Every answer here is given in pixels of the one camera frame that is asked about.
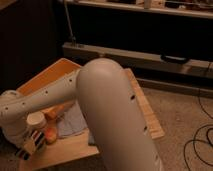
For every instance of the metal stand pole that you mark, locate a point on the metal stand pole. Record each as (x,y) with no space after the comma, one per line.
(72,37)

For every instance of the grey blue cloth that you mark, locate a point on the grey blue cloth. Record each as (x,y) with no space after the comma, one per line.
(71,122)

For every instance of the black handle on bench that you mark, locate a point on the black handle on bench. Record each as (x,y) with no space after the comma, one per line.
(174,59)

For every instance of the dark striped eraser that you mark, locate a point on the dark striped eraser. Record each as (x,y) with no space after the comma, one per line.
(36,141)

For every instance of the wooden table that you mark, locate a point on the wooden table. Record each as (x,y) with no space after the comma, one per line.
(76,147)

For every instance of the white plastic cup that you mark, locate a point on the white plastic cup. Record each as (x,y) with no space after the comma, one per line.
(36,120)

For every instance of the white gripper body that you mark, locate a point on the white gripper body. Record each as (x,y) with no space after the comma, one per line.
(28,143)

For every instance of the long grey bench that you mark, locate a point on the long grey bench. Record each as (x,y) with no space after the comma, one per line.
(139,60)

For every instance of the orange peach fruit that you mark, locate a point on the orange peach fruit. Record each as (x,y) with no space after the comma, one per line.
(50,135)

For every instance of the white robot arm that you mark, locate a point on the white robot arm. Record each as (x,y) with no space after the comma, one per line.
(110,108)

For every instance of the upper wooden shelf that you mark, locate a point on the upper wooden shelf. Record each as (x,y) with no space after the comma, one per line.
(129,7)

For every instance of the yellow plastic bin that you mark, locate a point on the yellow plastic bin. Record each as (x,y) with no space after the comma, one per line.
(46,75)

